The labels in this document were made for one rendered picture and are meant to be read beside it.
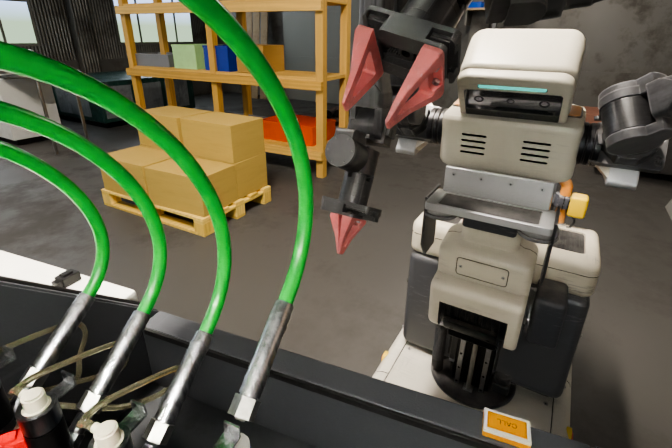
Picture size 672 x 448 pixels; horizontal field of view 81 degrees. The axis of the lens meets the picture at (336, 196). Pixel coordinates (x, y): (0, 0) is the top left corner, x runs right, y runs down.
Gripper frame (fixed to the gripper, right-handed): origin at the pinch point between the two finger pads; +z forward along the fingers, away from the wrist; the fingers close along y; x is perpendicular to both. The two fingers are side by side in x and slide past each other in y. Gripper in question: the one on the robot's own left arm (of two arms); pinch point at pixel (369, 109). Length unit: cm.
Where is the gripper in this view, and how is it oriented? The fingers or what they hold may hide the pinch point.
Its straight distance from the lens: 40.1
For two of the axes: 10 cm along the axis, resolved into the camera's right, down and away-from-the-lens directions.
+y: 8.1, 4.3, -3.9
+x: 2.5, 3.6, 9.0
